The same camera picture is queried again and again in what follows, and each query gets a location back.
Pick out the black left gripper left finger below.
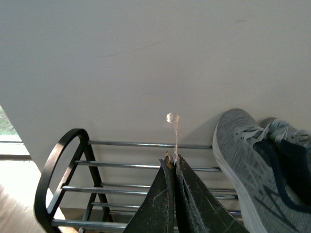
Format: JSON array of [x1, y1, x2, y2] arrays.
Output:
[[124, 153, 175, 233]]

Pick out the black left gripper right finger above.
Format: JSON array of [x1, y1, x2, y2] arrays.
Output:
[[175, 154, 248, 233]]

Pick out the grey knit sneaker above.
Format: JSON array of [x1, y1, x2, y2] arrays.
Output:
[[212, 109, 311, 233]]

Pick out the black metal shoe rack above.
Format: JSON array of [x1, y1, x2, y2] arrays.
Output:
[[35, 129, 243, 233]]

